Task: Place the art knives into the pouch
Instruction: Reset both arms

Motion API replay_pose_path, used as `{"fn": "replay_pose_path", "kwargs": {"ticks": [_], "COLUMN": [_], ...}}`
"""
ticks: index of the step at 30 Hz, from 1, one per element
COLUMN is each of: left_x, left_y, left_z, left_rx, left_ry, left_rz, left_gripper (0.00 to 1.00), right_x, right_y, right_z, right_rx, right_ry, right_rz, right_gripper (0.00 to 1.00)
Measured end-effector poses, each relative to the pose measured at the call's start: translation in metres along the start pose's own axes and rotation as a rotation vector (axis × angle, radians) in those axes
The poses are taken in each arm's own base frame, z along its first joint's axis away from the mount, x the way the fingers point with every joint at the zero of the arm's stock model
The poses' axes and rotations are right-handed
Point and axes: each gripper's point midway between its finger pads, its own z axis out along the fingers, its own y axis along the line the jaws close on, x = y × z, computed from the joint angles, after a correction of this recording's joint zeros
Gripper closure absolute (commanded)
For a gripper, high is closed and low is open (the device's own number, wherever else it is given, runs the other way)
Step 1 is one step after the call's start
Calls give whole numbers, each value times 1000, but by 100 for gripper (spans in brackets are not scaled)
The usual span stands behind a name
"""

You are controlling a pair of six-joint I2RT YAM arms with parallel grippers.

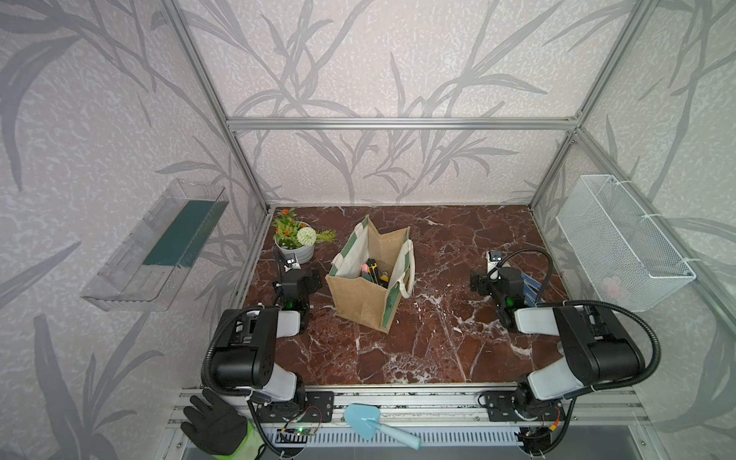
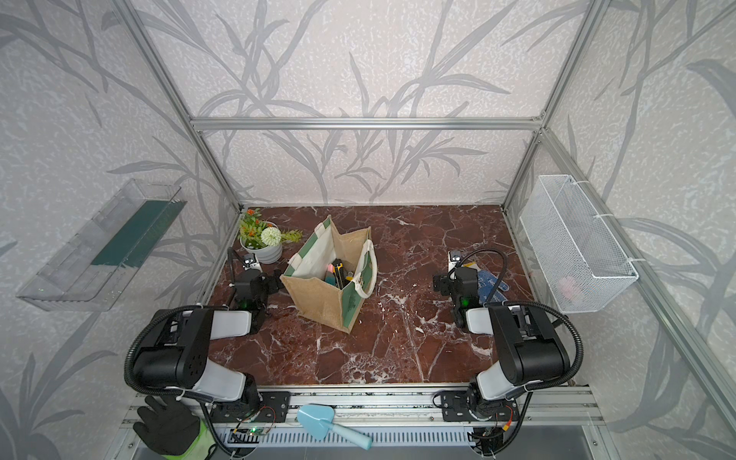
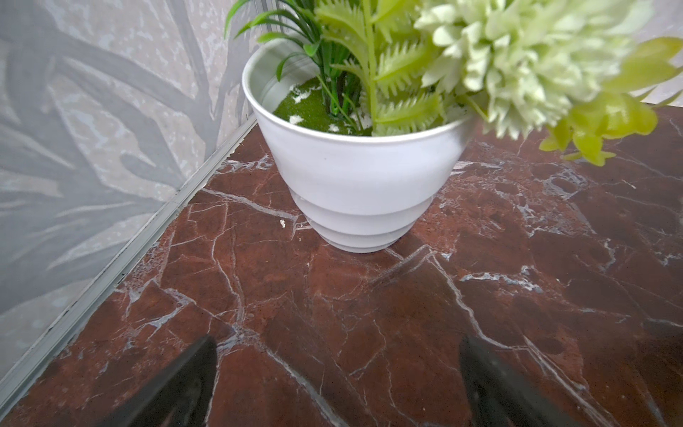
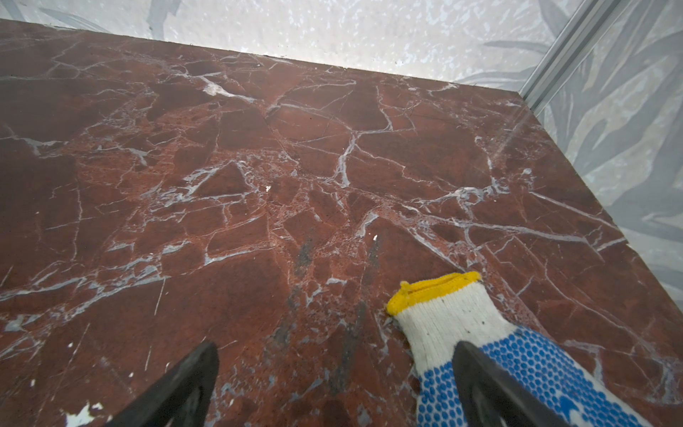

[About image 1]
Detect pink utility knife crosswise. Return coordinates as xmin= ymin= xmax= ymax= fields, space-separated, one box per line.
xmin=361 ymin=264 xmax=372 ymax=281

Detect green Christmas jute pouch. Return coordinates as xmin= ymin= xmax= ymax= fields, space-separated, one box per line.
xmin=326 ymin=217 xmax=416 ymax=334

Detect yellow black utility knife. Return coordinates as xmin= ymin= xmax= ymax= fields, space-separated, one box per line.
xmin=366 ymin=259 xmax=381 ymax=285

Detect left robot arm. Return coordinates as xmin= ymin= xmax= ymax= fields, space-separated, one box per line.
xmin=201 ymin=268 xmax=322 ymax=408

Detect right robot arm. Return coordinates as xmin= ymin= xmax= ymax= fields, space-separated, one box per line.
xmin=470 ymin=266 xmax=662 ymax=408

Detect blue dotted work glove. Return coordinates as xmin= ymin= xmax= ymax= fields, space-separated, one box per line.
xmin=521 ymin=272 xmax=542 ymax=307

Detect potted artificial flowers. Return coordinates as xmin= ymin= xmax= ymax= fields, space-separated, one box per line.
xmin=272 ymin=208 xmax=337 ymax=265

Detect light blue garden trowel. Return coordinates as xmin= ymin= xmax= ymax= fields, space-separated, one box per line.
xmin=344 ymin=404 xmax=422 ymax=450

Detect black green rubber glove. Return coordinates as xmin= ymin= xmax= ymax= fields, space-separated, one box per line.
xmin=180 ymin=389 xmax=266 ymax=460

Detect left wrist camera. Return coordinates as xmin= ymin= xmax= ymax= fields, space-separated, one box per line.
xmin=284 ymin=253 xmax=301 ymax=271

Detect white wire mesh basket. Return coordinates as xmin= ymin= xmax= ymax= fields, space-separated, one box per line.
xmin=557 ymin=174 xmax=696 ymax=312

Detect clear plastic wall bin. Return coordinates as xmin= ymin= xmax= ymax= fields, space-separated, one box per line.
xmin=80 ymin=179 xmax=229 ymax=312

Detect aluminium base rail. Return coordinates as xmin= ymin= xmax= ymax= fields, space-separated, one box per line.
xmin=166 ymin=383 xmax=651 ymax=429

